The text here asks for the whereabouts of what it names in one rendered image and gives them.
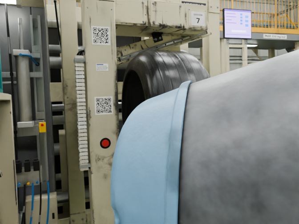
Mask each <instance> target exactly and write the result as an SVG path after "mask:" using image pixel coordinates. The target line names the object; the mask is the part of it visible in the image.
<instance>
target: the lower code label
mask: <svg viewBox="0 0 299 224"><path fill-rule="evenodd" d="M94 99H95V115H104V114H113V97H112V96H103V97H94Z"/></svg>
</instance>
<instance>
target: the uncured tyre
mask: <svg viewBox="0 0 299 224"><path fill-rule="evenodd" d="M207 78H210V75H209V73H208V71H207V70H206V69H205V67H204V66H203V65H202V63H201V62H200V60H199V59H198V58H197V57H195V56H194V55H192V54H190V53H187V52H184V51H163V50H146V51H142V52H139V53H138V54H137V55H136V56H135V57H134V58H133V59H132V60H131V61H130V62H129V63H128V65H127V68H126V70H125V74H124V79H123V85H122V96H121V112H122V124H123V125H124V123H125V122H126V120H127V118H128V116H129V115H130V114H131V112H132V111H133V110H134V109H135V108H136V107H137V106H138V105H139V104H141V103H142V102H144V101H146V100H148V99H150V98H153V97H156V96H158V95H161V94H164V93H166V92H169V91H172V90H175V89H177V88H179V87H180V85H181V84H182V83H183V82H186V81H192V83H195V82H198V81H201V80H204V79H207Z"/></svg>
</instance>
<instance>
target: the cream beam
mask: <svg viewBox="0 0 299 224"><path fill-rule="evenodd" d="M114 4H115V27H117V29H116V35H117V36H135V37H152V32H163V34H170V35H185V36H196V35H199V34H201V33H203V32H205V31H207V30H208V26H207V6H204V5H195V4H183V3H174V2H165V1H157V0H114ZM191 11H194V12H204V13H205V26H197V25H191Z"/></svg>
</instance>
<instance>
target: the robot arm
mask: <svg viewBox="0 0 299 224"><path fill-rule="evenodd" d="M110 192H111V207H112V209H113V212H114V224H299V50H295V51H292V52H289V53H286V54H283V55H280V56H276V57H273V58H270V59H267V60H264V61H261V62H257V63H255V64H251V65H248V66H245V67H242V68H238V69H235V70H233V71H229V72H226V73H223V74H220V75H217V76H214V77H210V78H207V79H204V80H201V81H198V82H195V83H192V81H186V82H183V83H182V84H181V85H180V87H179V88H177V89H175V90H172V91H169V92H166V93H164V94H161V95H158V96H156V97H153V98H150V99H148V100H146V101H144V102H142V103H141V104H139V105H138V106H137V107H136V108H135V109H134V110H133V111H132V112H131V114H130V115H129V116H128V118H127V120H126V122H125V123H124V125H123V127H122V129H121V132H120V135H119V137H118V140H117V144H116V147H115V151H114V155H113V163H112V170H111V184H110Z"/></svg>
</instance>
